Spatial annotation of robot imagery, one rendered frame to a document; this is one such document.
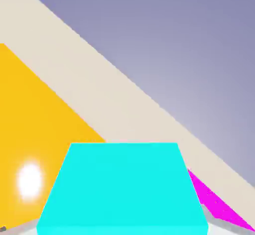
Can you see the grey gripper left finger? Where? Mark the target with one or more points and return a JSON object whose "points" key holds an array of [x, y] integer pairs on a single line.
{"points": [[18, 230]]}

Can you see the small magenta cube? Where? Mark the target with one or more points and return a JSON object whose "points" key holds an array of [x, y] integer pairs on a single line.
{"points": [[215, 205]]}

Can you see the small cyan cube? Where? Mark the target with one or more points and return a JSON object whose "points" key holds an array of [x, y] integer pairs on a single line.
{"points": [[123, 189]]}

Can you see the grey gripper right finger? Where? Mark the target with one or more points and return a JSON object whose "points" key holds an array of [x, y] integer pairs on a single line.
{"points": [[229, 230]]}

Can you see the large yellow box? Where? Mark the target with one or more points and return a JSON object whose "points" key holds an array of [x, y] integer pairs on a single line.
{"points": [[29, 129]]}

